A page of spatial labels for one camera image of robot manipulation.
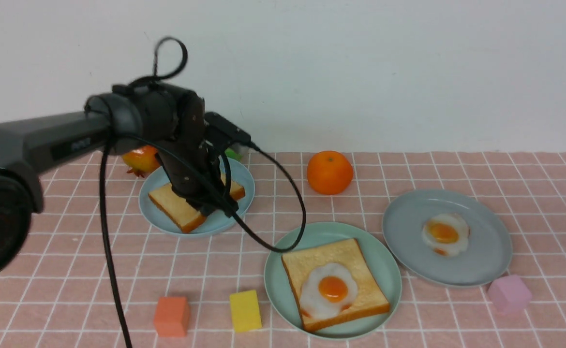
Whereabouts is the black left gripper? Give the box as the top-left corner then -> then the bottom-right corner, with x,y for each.
114,83 -> 235,213

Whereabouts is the toast slice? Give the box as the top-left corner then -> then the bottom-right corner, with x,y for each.
148,175 -> 246,233
282,238 -> 390,333

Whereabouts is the fried egg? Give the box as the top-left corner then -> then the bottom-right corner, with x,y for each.
299,262 -> 359,321
421,212 -> 470,257

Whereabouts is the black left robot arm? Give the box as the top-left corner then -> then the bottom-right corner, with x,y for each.
0,81 -> 251,271

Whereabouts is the red pomegranate fruit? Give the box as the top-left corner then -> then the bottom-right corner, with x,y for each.
121,145 -> 161,177

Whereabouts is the light blue plate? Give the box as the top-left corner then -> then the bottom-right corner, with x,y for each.
139,158 -> 255,238

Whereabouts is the green foam cube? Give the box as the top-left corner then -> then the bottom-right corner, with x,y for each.
225,148 -> 243,161

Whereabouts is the pink checkered tablecloth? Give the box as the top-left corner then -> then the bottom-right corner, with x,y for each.
0,152 -> 566,348

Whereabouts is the orange mandarin fruit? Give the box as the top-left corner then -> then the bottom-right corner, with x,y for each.
307,151 -> 354,195

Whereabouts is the orange foam cube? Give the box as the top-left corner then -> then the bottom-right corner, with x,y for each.
153,296 -> 191,338

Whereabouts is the yellow foam cube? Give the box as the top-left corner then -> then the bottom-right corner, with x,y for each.
229,290 -> 262,333

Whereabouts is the mint green plate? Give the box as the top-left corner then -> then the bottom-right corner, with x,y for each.
264,221 -> 402,342

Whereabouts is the grey plate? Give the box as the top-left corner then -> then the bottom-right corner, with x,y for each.
382,189 -> 513,288

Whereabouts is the pink foam cube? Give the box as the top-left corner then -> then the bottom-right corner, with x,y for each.
487,275 -> 533,315

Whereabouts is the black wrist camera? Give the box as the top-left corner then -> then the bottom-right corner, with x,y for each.
204,112 -> 252,152

